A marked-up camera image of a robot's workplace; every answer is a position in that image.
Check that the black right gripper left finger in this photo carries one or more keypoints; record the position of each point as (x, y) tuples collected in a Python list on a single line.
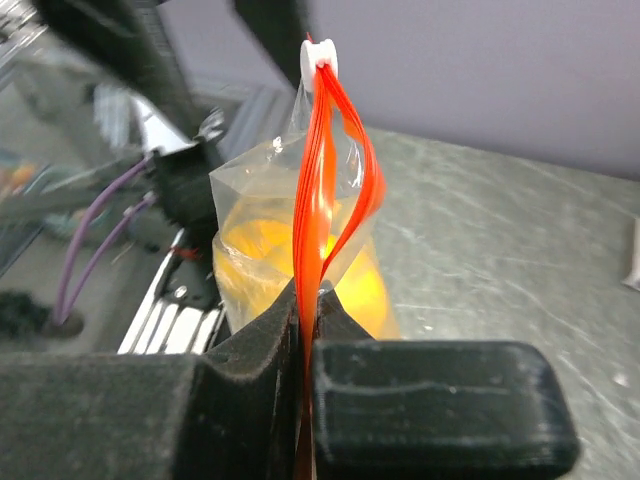
[(228, 413)]

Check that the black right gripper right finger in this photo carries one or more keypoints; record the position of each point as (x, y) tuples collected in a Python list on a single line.
[(439, 409)]

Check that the yellow orange fruit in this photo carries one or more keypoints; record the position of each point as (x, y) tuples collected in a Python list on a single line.
[(364, 296)]

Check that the yellow pear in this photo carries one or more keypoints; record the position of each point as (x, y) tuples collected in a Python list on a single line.
[(252, 266)]

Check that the clear bag orange zipper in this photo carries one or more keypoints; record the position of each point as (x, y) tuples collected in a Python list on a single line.
[(322, 178)]

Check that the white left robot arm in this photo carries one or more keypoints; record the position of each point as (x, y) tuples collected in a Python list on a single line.
[(129, 40)]

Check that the aluminium extrusion frame rail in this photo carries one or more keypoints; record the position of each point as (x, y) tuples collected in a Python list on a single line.
[(181, 311)]

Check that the small white metal bracket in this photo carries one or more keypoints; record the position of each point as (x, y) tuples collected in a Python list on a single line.
[(630, 258)]

